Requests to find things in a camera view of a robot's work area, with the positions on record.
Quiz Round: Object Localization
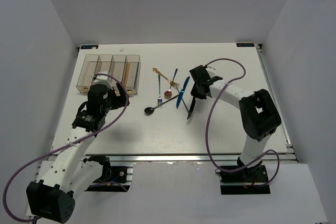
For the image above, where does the black knife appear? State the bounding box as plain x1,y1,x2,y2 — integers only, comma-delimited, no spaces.
187,97,196,120

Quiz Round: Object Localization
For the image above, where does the blue table label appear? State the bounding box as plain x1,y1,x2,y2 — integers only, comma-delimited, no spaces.
80,45,99,50
236,42,255,47

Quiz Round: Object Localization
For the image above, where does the gold chopstick slanted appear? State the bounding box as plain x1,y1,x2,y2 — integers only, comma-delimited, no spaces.
124,62,130,87

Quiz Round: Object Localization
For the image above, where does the left blue table label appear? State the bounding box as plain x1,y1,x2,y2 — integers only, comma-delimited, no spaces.
80,45,99,50

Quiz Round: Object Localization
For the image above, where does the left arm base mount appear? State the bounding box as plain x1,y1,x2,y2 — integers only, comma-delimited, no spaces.
82,155,130,192

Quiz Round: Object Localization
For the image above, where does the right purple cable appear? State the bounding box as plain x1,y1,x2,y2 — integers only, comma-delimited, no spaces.
204,58,279,187

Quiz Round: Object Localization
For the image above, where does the blue knife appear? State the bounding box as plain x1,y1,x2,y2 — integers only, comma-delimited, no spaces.
176,76,190,109

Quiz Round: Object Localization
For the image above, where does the rainbow green fork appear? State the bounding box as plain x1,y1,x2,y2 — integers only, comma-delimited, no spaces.
157,75,163,106

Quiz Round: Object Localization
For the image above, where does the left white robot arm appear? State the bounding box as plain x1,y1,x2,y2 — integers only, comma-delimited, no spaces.
26,83,129,223

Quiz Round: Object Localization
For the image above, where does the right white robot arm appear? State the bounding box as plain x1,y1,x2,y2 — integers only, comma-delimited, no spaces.
187,65,281,182

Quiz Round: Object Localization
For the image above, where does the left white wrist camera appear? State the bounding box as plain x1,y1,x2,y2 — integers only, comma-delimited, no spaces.
92,70,112,87

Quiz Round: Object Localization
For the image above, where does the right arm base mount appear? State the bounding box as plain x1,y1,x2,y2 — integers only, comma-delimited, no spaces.
215,165,271,195

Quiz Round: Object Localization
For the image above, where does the ornate gold fork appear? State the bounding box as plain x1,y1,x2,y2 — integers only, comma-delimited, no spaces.
152,68,180,88

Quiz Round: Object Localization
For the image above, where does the rainbow purple spoon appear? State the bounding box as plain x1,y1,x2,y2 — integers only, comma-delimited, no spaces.
164,68,178,99

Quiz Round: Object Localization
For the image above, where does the clear drawer container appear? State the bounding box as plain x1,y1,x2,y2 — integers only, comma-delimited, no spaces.
76,54,99,93
94,54,112,88
122,55,141,94
108,55,126,82

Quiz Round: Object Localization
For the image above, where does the purple cable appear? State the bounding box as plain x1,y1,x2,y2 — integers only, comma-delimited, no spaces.
3,73,131,222
204,58,279,187

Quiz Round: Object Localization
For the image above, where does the right blue table label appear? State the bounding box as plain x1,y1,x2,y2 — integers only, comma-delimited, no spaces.
236,42,255,47

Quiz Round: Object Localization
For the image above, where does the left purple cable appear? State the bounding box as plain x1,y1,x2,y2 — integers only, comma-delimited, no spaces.
3,73,131,222

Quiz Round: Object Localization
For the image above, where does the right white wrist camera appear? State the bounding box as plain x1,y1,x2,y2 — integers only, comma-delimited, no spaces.
206,66,216,72

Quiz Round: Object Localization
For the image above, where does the black spoon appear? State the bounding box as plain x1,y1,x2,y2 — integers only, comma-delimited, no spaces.
144,95,178,115

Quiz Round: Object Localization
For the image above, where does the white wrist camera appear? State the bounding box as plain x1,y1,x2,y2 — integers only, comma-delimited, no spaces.
92,70,112,87
206,66,216,72

